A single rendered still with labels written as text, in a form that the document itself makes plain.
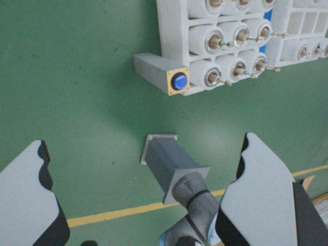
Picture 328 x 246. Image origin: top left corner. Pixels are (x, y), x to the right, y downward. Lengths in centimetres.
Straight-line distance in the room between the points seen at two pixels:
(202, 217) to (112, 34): 73
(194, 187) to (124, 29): 66
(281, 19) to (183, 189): 86
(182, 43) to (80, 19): 36
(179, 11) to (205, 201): 65
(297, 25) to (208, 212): 95
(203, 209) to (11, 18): 87
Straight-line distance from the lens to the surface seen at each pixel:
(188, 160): 84
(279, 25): 106
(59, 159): 93
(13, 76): 79
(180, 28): 67
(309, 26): 127
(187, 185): 77
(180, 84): 52
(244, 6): 73
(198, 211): 72
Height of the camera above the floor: 75
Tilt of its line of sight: 52 degrees down
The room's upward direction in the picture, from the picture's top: 135 degrees clockwise
